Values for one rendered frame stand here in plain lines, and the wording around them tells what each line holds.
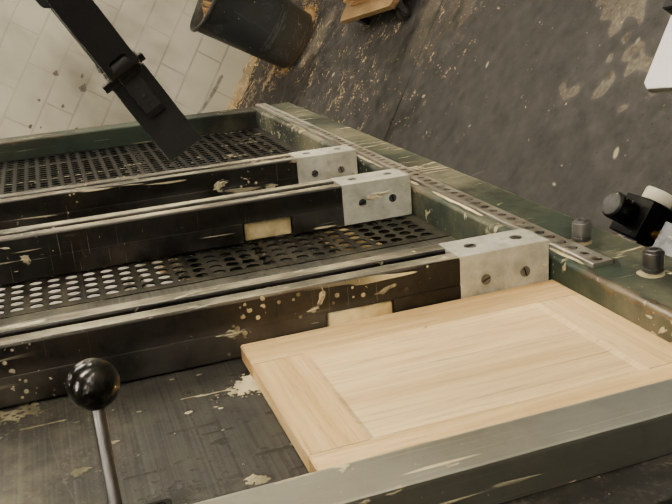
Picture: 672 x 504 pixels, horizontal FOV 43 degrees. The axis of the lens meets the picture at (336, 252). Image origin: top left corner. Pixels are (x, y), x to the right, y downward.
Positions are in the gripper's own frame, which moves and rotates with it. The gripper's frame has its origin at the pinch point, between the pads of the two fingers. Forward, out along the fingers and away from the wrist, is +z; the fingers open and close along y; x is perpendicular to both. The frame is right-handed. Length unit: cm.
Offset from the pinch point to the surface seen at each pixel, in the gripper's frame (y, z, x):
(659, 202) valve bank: -30, 58, 48
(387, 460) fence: 9.8, 30.8, -3.1
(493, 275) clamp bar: -23, 45, 21
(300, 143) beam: -132, 50, 27
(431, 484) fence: 13.7, 32.2, -1.7
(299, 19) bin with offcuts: -461, 89, 120
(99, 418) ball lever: 7.9, 13.1, -16.9
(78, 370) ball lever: 7.0, 9.6, -15.8
